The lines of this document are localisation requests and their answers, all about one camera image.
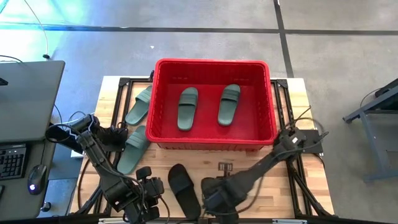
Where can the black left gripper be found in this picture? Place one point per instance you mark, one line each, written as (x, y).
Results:
(153, 191)

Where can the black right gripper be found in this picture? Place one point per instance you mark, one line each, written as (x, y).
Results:
(220, 193)

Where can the black rubber slide sandal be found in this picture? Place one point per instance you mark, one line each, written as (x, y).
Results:
(183, 193)

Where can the green rubber slide sandal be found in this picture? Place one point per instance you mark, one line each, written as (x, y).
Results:
(228, 109)
(132, 155)
(187, 112)
(138, 109)

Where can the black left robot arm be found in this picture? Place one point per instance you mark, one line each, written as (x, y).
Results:
(93, 149)

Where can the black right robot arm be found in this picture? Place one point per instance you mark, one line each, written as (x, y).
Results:
(264, 165)

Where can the red plastic bin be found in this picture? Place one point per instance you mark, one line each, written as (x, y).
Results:
(205, 124)

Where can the silver aluminium bar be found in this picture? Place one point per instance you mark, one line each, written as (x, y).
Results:
(289, 221)

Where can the black round knob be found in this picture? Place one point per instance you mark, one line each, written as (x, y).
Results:
(46, 206)

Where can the black mounting plate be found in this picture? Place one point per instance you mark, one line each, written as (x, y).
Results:
(314, 146)

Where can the black computer mouse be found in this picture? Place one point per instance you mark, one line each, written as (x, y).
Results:
(37, 179)

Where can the grey desk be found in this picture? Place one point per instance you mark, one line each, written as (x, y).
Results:
(18, 199)

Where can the black keyboard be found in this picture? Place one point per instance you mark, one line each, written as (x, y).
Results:
(12, 161)

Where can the blue-grey metal table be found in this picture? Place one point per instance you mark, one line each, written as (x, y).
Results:
(367, 109)

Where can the small metal bracket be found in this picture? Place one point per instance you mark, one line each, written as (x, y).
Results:
(225, 166)

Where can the black metal rig frame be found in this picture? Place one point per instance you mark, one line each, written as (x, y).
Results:
(123, 81)

